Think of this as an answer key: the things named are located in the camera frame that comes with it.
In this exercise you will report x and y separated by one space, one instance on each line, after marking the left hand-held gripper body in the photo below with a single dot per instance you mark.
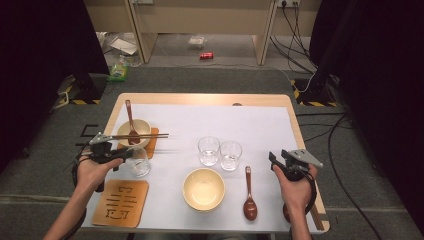
101 150

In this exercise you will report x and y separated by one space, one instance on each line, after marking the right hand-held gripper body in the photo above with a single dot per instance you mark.
298 161

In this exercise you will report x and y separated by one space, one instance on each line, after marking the brown wooden spoon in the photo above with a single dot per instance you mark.
250 208
132 135
285 213

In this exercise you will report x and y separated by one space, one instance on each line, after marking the clear drinking glass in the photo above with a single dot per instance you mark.
209 151
140 165
230 156

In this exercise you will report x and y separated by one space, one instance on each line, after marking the carved wooden coaster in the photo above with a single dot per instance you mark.
140 213
153 146

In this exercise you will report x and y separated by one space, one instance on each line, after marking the cream bowl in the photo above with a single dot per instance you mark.
203 190
143 128

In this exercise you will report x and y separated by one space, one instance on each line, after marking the person's left hand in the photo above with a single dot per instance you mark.
95 175

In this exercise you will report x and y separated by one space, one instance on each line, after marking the person's right hand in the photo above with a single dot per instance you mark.
296 196

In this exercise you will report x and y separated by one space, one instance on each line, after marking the black stand base hazard tape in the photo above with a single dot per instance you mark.
90 88
313 96

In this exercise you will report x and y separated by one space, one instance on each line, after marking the dark table grommet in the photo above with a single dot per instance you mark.
237 104

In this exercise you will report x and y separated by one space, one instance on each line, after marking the green packet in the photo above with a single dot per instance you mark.
118 73

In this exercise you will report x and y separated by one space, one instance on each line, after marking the white paper table mat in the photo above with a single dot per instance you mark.
206 123

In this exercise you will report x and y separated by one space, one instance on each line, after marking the crumpled clear plastic bag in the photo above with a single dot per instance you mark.
123 46

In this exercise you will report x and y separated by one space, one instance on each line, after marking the black curtain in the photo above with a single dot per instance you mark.
383 83
33 66

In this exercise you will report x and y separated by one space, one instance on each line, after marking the red drink can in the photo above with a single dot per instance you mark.
206 55

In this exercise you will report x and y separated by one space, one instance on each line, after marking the white plastic container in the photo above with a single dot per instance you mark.
196 41

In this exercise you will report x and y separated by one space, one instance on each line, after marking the beige wooden desk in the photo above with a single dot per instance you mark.
206 16

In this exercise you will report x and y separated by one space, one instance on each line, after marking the white wall socket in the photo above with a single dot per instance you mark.
142 1
290 3

